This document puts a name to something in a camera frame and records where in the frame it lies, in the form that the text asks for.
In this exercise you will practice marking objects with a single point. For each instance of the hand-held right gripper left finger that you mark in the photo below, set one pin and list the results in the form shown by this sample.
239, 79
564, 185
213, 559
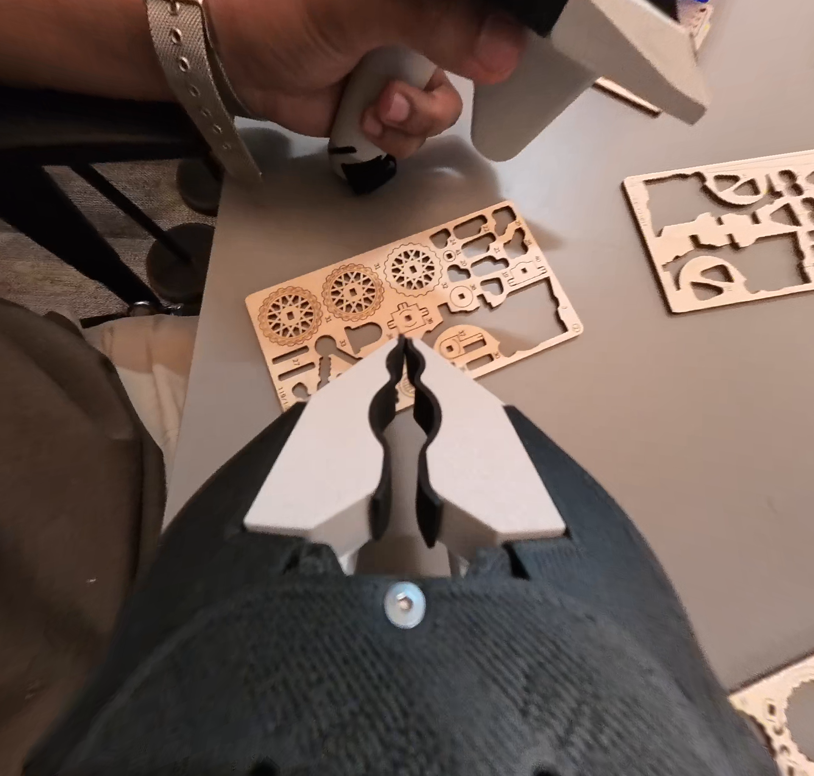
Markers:
311, 470

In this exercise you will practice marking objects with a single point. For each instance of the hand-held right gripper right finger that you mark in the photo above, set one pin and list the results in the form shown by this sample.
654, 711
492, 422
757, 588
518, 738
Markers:
489, 470

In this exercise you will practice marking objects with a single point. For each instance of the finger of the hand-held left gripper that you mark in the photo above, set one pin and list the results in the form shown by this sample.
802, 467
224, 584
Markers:
642, 57
528, 114

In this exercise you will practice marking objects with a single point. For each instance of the wooden sheet with gear wheels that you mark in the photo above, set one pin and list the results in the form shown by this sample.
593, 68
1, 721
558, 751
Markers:
292, 362

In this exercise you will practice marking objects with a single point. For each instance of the grey desk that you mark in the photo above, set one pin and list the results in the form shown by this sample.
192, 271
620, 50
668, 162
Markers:
636, 439

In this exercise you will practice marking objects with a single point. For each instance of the person's left hand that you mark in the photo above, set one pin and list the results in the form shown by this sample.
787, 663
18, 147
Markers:
299, 44

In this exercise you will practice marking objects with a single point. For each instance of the stacked uncut wooden sheets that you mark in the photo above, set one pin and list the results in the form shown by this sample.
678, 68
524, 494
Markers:
699, 25

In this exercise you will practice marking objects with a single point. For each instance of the cream cloth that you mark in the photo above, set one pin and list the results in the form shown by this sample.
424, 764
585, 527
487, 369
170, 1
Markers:
146, 369

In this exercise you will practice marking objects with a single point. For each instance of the emptied wooden cut-out sheet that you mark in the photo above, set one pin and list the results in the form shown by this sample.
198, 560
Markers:
737, 232

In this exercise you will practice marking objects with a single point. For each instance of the person's olive clothing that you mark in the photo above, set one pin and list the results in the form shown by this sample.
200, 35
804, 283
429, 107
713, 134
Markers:
63, 534

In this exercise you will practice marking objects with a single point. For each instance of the black wheeled chair base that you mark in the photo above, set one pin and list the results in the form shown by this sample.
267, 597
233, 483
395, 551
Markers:
197, 184

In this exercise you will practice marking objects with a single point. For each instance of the wooden sheet with round holes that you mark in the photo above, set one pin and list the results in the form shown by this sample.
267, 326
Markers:
757, 719

